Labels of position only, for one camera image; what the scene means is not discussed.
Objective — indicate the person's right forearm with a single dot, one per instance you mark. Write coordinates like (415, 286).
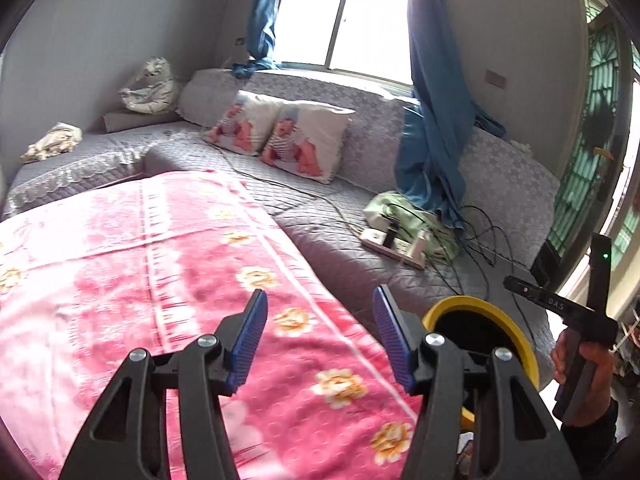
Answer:
(595, 445)

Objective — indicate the crumpled cream cloth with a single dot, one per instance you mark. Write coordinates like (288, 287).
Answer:
(52, 142)

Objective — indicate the yellow rimmed bin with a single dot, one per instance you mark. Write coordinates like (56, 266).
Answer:
(465, 304)

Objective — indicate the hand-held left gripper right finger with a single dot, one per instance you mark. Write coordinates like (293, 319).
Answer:
(390, 342)

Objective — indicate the pink floral blanket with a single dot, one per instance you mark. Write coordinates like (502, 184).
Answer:
(175, 270)

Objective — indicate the short blue curtain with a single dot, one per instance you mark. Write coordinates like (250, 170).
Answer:
(262, 20)

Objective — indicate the person's right hand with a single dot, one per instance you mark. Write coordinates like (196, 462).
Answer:
(597, 375)

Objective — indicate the baby print pillow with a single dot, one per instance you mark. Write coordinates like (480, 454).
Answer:
(305, 142)
(240, 125)

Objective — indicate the long blue curtain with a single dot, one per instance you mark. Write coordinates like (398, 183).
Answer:
(432, 110)

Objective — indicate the grey bolster cushion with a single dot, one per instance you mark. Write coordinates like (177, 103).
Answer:
(135, 121)

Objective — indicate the square wall socket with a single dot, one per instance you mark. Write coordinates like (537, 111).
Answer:
(495, 79)

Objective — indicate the crumpled green cloth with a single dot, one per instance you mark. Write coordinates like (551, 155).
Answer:
(390, 207)

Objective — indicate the sliding glass window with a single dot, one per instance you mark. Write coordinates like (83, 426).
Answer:
(360, 15)

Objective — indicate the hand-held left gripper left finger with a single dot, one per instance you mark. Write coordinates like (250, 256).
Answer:
(250, 342)

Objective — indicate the green patterned glass door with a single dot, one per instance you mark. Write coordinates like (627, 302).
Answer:
(590, 110)

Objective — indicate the black charger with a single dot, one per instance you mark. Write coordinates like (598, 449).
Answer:
(391, 232)

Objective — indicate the white power strip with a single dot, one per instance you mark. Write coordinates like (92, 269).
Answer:
(390, 252)

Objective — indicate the white charger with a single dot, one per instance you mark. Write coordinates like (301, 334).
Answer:
(419, 247)

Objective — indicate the white plush tiger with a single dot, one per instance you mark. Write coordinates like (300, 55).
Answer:
(150, 87)

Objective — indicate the grey quilted sofa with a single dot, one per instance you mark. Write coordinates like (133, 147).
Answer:
(325, 220)

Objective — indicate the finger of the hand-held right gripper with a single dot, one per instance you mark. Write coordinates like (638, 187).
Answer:
(522, 289)

